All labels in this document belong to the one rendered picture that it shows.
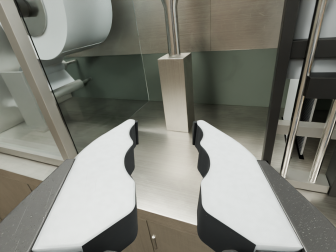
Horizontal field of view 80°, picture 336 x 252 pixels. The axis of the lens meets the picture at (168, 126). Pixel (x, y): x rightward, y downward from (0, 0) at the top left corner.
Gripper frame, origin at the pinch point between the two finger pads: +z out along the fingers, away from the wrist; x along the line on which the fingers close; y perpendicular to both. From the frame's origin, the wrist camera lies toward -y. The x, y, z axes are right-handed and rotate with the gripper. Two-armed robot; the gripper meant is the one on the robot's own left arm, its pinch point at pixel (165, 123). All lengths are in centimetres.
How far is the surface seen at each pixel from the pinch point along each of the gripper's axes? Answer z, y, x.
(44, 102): 38, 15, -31
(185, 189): 26.1, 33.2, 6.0
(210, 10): 77, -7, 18
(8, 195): 52, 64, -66
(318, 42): 25.0, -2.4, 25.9
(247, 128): 52, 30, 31
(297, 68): 27.5, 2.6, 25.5
